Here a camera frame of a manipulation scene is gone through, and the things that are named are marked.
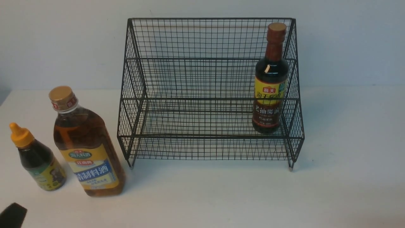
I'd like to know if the dark soy sauce bottle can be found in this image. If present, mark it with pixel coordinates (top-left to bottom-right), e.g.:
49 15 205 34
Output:
252 22 289 135

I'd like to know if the small orange-capped sauce bottle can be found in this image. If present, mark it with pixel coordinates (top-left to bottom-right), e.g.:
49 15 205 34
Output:
9 123 67 191

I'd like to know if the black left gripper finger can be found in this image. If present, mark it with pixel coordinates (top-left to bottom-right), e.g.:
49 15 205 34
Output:
0 203 28 228

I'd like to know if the large cooking wine bottle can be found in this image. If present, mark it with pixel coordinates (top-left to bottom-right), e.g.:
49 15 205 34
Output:
49 85 126 197

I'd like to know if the black wire mesh shelf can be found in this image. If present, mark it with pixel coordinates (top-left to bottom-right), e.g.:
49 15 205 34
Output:
117 17 305 171

